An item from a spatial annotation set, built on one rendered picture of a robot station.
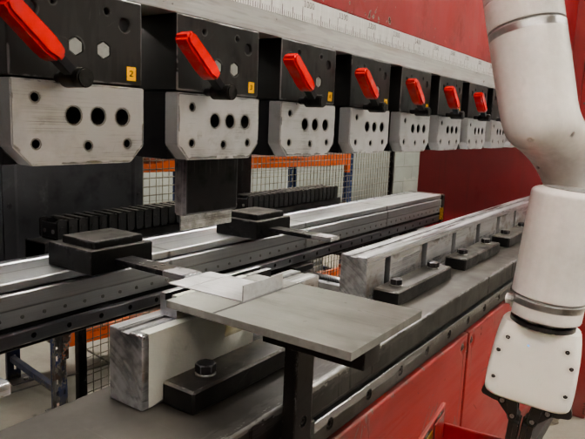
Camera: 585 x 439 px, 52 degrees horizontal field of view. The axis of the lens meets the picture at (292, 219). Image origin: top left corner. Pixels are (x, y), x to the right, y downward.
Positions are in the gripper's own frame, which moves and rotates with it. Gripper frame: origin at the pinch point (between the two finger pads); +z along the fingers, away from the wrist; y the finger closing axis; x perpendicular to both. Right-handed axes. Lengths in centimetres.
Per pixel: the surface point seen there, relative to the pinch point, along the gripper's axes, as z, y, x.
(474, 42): -57, -30, 79
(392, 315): -14.1, -16.0, -9.4
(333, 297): -13.4, -24.9, -6.4
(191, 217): -21, -43, -13
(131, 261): -11, -57, -8
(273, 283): -13.9, -32.6, -8.8
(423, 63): -48, -33, 49
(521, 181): -14, -25, 204
